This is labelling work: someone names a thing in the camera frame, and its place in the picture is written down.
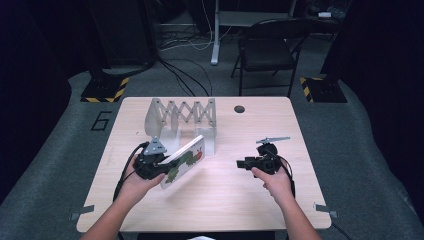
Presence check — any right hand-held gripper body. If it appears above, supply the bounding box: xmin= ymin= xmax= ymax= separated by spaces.
xmin=248 ymin=135 xmax=291 ymax=176

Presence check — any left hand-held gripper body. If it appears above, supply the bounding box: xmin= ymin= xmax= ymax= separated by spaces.
xmin=133 ymin=135 xmax=170 ymax=181

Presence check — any person's left hand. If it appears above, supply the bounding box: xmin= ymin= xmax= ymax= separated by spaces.
xmin=115 ymin=154 xmax=166 ymax=205

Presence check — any person's right hand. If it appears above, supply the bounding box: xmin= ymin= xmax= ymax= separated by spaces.
xmin=250 ymin=164 xmax=297 ymax=205

